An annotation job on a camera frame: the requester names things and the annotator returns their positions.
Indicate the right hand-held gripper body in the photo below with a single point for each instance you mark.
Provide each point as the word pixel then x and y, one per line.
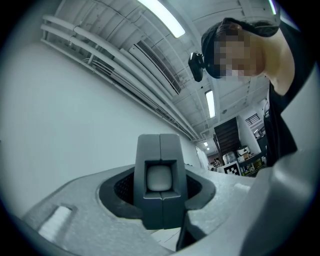
pixel 232 168

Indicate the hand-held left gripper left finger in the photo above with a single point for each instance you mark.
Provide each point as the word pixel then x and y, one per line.
pixel 87 212

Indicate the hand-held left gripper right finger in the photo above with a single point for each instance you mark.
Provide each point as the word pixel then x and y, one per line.
pixel 220 200

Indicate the clear water jug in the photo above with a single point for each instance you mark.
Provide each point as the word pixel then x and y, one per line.
pixel 229 158

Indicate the white storage box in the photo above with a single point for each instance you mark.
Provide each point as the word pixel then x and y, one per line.
pixel 243 151

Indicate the person's black shirt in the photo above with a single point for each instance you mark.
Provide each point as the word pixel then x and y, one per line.
pixel 280 130

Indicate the ceiling tube light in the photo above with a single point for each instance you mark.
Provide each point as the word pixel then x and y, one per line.
pixel 273 6
pixel 165 17
pixel 210 103

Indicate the person's head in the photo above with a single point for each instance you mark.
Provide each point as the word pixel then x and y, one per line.
pixel 240 52

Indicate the white ceiling air conditioner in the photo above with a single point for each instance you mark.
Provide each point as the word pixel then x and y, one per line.
pixel 155 67

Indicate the white ceiling pipe run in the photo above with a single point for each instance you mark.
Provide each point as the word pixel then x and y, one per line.
pixel 107 57

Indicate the black head camera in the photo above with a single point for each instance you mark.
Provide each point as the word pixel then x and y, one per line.
pixel 197 66

